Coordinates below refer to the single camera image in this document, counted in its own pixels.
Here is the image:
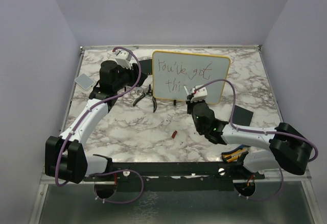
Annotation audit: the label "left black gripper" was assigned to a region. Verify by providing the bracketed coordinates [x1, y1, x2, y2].
[113, 62, 147, 91]

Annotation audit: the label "white marker pen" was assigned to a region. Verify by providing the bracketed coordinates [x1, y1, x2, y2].
[183, 85, 190, 96]

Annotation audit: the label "red marker cap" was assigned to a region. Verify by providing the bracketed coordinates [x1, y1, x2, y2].
[171, 131, 177, 139]

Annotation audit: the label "yellow framed whiteboard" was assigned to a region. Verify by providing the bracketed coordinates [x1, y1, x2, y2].
[152, 51, 231, 102]

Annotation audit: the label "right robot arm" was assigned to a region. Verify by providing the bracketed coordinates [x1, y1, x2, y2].
[186, 94, 313, 179]

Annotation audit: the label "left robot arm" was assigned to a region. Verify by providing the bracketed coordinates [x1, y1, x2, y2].
[44, 60, 147, 183]

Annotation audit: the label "black flat box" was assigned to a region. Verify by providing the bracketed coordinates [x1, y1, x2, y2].
[232, 105, 253, 127]

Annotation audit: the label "white square device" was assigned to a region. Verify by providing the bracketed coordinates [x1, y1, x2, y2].
[75, 73, 96, 90]

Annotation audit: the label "yellow black stripper tool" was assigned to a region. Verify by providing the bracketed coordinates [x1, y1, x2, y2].
[221, 147, 249, 163]

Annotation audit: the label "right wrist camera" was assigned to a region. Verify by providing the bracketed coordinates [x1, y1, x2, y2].
[191, 86, 207, 103]

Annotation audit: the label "black handled pliers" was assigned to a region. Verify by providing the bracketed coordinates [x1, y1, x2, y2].
[133, 85, 158, 113]

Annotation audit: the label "blue handled cutters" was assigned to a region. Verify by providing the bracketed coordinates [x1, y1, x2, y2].
[236, 145, 250, 150]

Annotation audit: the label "black base frame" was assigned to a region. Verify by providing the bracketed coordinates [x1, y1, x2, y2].
[81, 157, 264, 193]

